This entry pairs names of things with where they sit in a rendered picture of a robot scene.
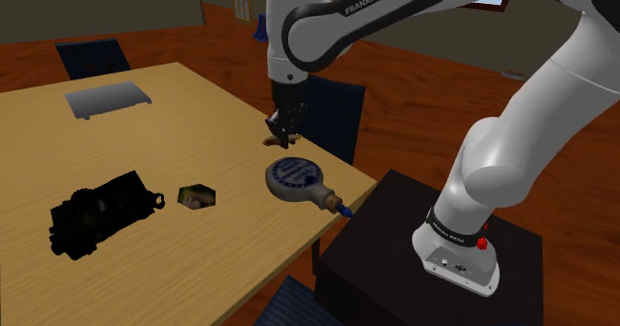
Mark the black bulky camera bag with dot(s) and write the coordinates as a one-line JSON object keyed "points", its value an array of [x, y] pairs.
{"points": [[97, 213]]}

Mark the green hexagonal box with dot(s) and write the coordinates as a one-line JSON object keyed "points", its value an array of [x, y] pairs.
{"points": [[196, 197]]}

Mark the grey round flask blue print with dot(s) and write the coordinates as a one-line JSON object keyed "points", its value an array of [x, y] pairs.
{"points": [[293, 177]]}

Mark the small tan object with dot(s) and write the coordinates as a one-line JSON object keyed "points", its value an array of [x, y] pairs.
{"points": [[269, 142]]}

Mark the wooden table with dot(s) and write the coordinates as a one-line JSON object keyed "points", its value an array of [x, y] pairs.
{"points": [[160, 136]]}

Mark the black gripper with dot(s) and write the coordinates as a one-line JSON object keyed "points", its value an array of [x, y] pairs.
{"points": [[288, 99]]}

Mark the dark blue chair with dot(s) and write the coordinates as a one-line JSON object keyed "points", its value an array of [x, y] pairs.
{"points": [[295, 305], [334, 116], [92, 58]]}

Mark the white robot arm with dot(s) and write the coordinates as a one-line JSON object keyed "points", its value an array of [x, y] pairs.
{"points": [[513, 136]]}

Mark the blue object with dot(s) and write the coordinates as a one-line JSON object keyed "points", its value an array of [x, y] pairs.
{"points": [[260, 28]]}

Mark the dark robot stand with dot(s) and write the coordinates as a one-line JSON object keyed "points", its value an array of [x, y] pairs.
{"points": [[387, 247]]}

